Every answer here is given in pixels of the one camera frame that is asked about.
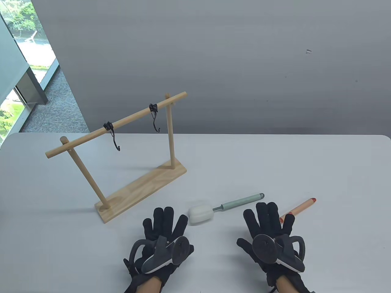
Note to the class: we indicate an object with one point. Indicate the person's right hand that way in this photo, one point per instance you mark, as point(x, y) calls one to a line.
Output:
point(265, 219)

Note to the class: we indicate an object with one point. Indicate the person's left hand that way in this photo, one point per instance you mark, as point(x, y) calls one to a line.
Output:
point(163, 222)

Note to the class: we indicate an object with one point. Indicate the black s-hook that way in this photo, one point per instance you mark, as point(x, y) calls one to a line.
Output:
point(153, 107)
point(112, 134)

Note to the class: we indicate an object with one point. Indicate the person's right forearm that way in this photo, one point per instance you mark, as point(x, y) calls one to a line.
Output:
point(284, 287)

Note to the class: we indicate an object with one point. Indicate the person's left forearm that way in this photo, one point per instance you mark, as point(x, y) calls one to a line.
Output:
point(149, 288)

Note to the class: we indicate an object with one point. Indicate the black and white hand controller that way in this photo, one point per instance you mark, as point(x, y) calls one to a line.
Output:
point(158, 259)
point(264, 248)

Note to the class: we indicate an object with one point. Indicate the wooden hanging rack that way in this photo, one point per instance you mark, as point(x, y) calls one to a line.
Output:
point(143, 186)

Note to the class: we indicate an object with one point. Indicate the grey window pillar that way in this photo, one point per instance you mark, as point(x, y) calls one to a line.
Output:
point(32, 88)

